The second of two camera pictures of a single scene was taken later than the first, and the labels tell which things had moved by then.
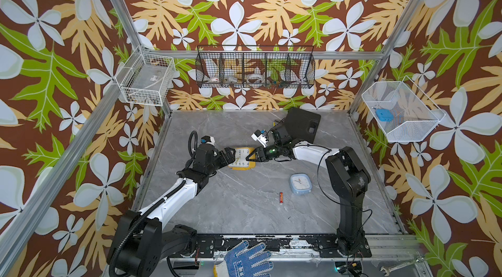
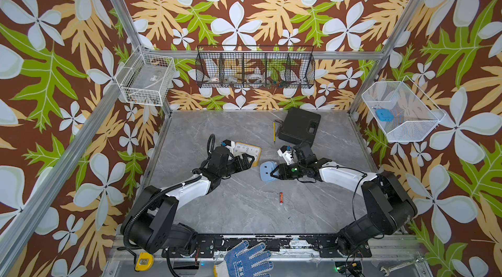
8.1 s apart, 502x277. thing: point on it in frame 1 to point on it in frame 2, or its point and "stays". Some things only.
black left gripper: (225, 161) to (246, 164)
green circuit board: (342, 266) stays
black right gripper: (261, 154) to (282, 172)
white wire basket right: (401, 110) stays
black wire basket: (255, 66) stays
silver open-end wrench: (386, 270) stays
